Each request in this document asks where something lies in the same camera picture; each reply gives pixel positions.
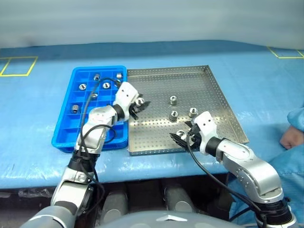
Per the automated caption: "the grey robot torso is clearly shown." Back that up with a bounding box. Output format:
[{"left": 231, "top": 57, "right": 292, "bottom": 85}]
[{"left": 94, "top": 210, "right": 247, "bottom": 228}]

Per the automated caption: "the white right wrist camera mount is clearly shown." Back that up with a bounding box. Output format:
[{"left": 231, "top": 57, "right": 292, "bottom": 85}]
[{"left": 193, "top": 111, "right": 219, "bottom": 153}]

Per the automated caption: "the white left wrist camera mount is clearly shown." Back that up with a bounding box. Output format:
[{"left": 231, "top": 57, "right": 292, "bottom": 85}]
[{"left": 113, "top": 81, "right": 140, "bottom": 113}]

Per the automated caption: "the blue person gown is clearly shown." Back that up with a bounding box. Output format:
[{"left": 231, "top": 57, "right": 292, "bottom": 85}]
[{"left": 227, "top": 104, "right": 304, "bottom": 227}]

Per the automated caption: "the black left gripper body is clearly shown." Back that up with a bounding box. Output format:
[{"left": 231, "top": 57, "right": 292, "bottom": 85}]
[{"left": 128, "top": 101, "right": 143, "bottom": 117}]

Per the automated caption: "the perforated steel tray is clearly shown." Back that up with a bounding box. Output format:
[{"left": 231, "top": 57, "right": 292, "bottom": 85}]
[{"left": 127, "top": 65, "right": 250, "bottom": 157}]

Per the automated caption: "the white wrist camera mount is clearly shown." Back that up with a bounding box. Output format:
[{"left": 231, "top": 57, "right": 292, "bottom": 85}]
[
  {"left": 193, "top": 111, "right": 219, "bottom": 153},
  {"left": 113, "top": 81, "right": 140, "bottom": 113}
]

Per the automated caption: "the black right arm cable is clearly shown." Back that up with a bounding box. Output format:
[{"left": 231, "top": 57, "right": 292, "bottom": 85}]
[{"left": 186, "top": 133, "right": 269, "bottom": 228}]

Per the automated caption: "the blue plastic compartment tray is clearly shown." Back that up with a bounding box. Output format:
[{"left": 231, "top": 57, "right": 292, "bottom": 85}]
[{"left": 51, "top": 65, "right": 129, "bottom": 154}]

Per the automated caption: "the blue plastic table cover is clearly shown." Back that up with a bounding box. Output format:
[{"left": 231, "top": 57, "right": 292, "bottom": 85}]
[{"left": 0, "top": 40, "right": 304, "bottom": 190}]

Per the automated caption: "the bare person hand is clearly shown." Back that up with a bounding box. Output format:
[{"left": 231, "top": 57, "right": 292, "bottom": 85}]
[{"left": 279, "top": 126, "right": 304, "bottom": 150}]

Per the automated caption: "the dark rounded grey shape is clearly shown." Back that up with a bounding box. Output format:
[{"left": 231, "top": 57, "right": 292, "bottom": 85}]
[
  {"left": 101, "top": 189, "right": 129, "bottom": 224},
  {"left": 163, "top": 184, "right": 196, "bottom": 214}
]

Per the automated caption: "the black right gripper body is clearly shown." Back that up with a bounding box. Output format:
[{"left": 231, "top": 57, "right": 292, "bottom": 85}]
[{"left": 187, "top": 124, "right": 203, "bottom": 150}]

